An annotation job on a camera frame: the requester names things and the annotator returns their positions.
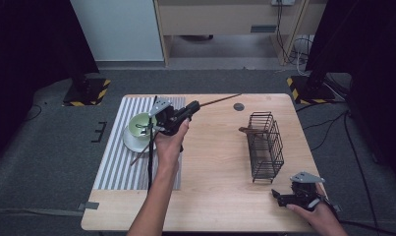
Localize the thin black floor cable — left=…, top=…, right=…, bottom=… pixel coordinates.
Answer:
left=23, top=103, right=43, bottom=123

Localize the white panel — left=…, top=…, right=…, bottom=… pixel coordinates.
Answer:
left=70, top=0, right=164, bottom=62

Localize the black wire basket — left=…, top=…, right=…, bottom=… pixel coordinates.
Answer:
left=247, top=111, right=285, bottom=184

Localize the grey tape strip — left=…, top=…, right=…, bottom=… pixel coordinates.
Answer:
left=77, top=201, right=100, bottom=211

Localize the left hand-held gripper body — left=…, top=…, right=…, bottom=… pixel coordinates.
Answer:
left=148, top=97, right=187, bottom=136

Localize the striped placemat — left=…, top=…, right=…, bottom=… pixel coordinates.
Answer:
left=92, top=95, right=187, bottom=192

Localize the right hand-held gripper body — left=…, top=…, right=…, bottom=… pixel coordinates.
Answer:
left=283, top=169, right=325, bottom=209

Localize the light wooden desk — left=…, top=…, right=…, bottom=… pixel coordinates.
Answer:
left=152, top=0, right=327, bottom=67

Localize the person's left hand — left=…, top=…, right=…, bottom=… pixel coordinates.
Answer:
left=154, top=118, right=191, bottom=170

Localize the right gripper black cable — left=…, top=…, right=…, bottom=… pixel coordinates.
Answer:
left=322, top=196, right=396, bottom=236

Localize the dark curtain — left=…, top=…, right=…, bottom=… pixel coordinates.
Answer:
left=305, top=0, right=396, bottom=188
left=0, top=0, right=100, bottom=171

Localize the green bowl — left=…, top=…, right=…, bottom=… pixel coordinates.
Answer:
left=128, top=112, right=159, bottom=142

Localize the white plate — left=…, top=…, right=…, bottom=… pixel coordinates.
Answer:
left=122, top=126, right=158, bottom=154

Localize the metal spoon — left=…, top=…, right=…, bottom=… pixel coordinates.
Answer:
left=135, top=95, right=158, bottom=137

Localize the black stand base striped edge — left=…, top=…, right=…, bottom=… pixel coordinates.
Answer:
left=286, top=75, right=337, bottom=106
left=62, top=78, right=112, bottom=107

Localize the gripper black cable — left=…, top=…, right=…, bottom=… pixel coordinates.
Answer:
left=146, top=116, right=155, bottom=194
left=322, top=196, right=396, bottom=236

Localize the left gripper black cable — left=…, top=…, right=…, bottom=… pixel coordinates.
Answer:
left=146, top=116, right=155, bottom=194

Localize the bundle of hanging cables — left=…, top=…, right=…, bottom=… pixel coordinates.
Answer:
left=274, top=0, right=315, bottom=77

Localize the person's right hand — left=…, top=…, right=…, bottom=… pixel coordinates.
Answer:
left=285, top=182, right=339, bottom=230

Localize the long black floor cable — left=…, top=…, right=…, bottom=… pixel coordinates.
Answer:
left=343, top=111, right=380, bottom=232

